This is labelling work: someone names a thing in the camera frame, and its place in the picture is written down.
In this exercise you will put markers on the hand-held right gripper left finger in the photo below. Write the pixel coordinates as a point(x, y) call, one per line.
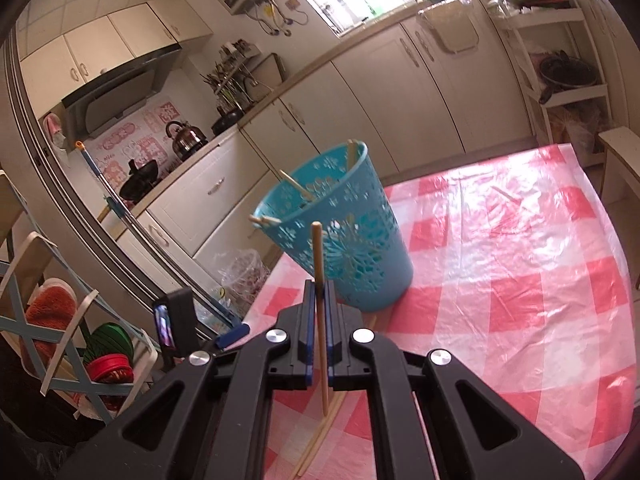
point(310, 320)

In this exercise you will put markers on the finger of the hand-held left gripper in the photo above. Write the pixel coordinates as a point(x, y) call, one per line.
point(232, 336)

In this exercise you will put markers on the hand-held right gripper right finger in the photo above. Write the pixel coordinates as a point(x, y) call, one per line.
point(331, 320)

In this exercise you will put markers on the blue perforated plastic basket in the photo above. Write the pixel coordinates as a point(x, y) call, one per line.
point(372, 280)

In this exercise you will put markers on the bamboo chopstick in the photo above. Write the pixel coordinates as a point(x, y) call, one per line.
point(325, 435)
point(270, 223)
point(317, 260)
point(354, 150)
point(260, 218)
point(295, 185)
point(348, 157)
point(312, 447)

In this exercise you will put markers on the clear plastic bag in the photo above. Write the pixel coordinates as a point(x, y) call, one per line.
point(241, 276)

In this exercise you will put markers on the green red striped cloth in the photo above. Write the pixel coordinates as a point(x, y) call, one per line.
point(107, 342)

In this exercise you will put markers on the white stove base cabinet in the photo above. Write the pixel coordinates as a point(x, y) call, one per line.
point(200, 195)

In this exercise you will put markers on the orange towel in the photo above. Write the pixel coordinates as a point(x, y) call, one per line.
point(47, 307)

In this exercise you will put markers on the black wok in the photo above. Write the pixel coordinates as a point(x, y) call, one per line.
point(139, 181)

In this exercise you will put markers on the white blue folding rack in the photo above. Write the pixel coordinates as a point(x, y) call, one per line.
point(30, 255)

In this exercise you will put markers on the red white checked tablecloth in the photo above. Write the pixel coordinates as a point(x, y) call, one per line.
point(500, 260)

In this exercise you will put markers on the metal kettle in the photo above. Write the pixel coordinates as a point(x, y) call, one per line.
point(187, 139)

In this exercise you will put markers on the pink patterned backsplash sheet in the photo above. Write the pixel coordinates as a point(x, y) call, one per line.
point(130, 145)

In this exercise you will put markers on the dark cloth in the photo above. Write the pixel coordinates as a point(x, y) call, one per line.
point(30, 425)

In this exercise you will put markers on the black frying pan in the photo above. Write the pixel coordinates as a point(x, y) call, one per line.
point(227, 121)

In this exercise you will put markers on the pink hanging towel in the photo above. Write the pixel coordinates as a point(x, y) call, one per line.
point(52, 127)

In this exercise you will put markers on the white sink base cabinet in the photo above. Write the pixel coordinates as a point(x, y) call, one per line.
point(400, 90)

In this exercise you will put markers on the black range hood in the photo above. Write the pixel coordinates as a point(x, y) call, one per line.
point(115, 87)

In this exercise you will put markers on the utensil drying rack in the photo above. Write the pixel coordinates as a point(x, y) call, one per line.
point(230, 77)

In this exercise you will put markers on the dark cutting board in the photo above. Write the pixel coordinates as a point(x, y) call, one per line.
point(272, 74)

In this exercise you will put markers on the white hanging plastic bag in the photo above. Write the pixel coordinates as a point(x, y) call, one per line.
point(450, 25)

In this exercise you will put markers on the white shelf rack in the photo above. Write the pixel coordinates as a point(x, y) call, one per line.
point(515, 50)

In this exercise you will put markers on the white wooden stool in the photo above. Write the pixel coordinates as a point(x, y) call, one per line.
point(620, 152)

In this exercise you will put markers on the metal sliding door frame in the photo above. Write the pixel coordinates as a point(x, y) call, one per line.
point(60, 180)

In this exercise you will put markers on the white wall cabinets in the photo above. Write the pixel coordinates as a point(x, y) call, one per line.
point(100, 45)

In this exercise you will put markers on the wall socket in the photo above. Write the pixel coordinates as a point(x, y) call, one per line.
point(293, 5)

